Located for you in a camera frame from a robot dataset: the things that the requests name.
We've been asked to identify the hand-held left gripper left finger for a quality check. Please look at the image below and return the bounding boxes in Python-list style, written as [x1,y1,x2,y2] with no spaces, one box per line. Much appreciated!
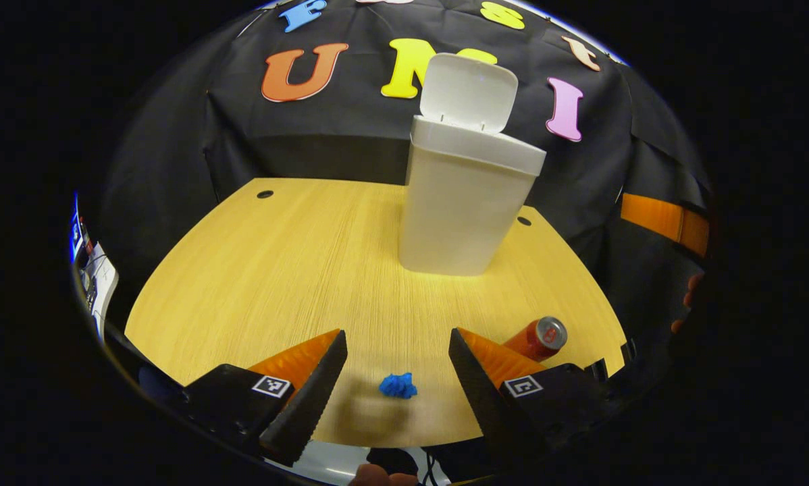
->
[182,329,349,468]

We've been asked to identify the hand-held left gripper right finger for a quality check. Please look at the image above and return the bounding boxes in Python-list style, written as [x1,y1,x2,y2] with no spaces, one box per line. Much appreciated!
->
[448,328,611,466]

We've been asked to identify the red pop can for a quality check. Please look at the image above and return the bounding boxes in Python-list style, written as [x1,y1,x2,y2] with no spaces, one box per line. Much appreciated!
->
[502,316,569,363]

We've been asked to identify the blue paper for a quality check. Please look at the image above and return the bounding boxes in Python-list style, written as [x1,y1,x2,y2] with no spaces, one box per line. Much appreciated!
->
[379,373,418,399]

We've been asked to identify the white desktop garbage bin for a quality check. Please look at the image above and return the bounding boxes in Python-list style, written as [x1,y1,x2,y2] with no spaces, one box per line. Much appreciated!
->
[398,53,547,276]

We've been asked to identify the wooden desktop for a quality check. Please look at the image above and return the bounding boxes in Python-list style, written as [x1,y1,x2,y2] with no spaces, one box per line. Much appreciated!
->
[124,178,628,450]

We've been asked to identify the black backdrop cloth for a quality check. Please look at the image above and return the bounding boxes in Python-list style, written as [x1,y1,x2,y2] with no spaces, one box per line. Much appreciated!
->
[101,0,712,338]

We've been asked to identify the lit computer screen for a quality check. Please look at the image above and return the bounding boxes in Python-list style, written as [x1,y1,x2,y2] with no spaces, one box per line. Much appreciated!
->
[70,192,88,264]

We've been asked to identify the white device with cables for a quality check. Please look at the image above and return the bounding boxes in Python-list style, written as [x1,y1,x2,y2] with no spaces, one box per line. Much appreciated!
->
[80,243,120,338]

